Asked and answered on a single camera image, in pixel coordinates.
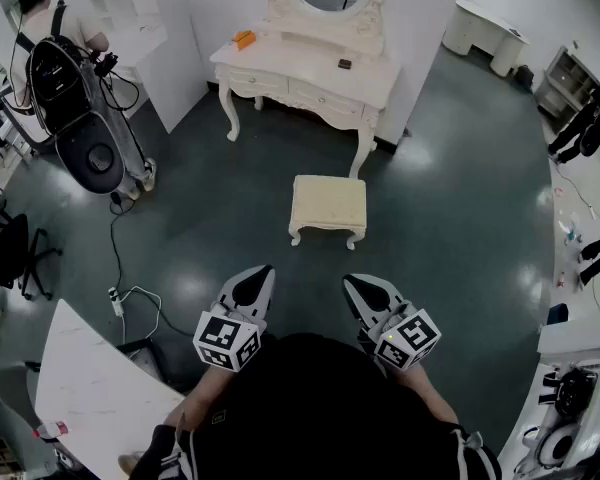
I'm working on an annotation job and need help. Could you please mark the orange tissue box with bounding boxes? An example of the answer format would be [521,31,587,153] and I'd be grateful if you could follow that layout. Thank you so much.
[231,29,258,51]

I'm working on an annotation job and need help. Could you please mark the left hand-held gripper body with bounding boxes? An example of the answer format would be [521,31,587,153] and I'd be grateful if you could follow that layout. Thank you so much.
[193,300,270,373]

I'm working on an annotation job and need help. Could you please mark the white equipment shelf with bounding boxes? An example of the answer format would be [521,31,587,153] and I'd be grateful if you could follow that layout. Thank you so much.
[497,317,600,480]

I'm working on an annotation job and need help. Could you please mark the cream upholstered stool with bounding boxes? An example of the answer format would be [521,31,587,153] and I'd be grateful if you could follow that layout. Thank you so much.
[288,174,368,251]

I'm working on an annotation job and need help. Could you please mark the person's black clothing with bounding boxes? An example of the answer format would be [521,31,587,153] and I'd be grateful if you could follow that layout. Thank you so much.
[117,332,504,480]

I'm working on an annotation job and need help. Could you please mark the clear bottle with red label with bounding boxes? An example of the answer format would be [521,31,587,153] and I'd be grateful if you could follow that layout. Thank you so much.
[32,420,71,440]

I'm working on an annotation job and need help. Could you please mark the white marble table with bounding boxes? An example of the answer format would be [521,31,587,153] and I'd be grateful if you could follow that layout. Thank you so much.
[33,298,186,480]

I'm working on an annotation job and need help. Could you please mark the black office chair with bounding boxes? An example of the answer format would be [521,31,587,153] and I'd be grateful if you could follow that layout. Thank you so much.
[0,212,64,302]

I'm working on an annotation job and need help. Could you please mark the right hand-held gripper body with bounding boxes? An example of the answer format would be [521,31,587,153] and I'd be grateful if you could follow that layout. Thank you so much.
[357,303,442,372]

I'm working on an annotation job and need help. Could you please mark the black metal table frame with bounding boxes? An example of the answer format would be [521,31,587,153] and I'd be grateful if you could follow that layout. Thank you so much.
[115,337,174,387]

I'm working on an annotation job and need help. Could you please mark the white floor cable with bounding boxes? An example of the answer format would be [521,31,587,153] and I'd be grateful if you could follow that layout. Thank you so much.
[117,285,164,344]

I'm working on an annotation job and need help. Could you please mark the white curved desk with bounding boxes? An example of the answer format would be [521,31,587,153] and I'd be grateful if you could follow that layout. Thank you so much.
[442,0,531,77]

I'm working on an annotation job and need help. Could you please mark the white ornate dressing table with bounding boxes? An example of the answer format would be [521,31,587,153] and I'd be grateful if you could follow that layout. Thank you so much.
[208,0,404,180]

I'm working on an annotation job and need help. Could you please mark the black chair with grey rim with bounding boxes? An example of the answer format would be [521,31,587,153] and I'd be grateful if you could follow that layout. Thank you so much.
[54,110,126,195]

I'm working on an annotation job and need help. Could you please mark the person's left forearm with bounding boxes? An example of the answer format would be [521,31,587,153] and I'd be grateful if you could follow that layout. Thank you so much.
[163,364,237,432]

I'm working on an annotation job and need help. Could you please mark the blue spray bottle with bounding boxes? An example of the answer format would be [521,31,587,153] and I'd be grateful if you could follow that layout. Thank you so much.
[559,220,584,244]

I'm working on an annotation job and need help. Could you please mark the grey open cabinet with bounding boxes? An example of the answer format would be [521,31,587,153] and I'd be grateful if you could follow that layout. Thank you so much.
[533,45,600,134]

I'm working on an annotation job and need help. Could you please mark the person's right forearm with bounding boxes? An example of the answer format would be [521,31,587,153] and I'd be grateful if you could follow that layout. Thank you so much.
[394,367,459,424]

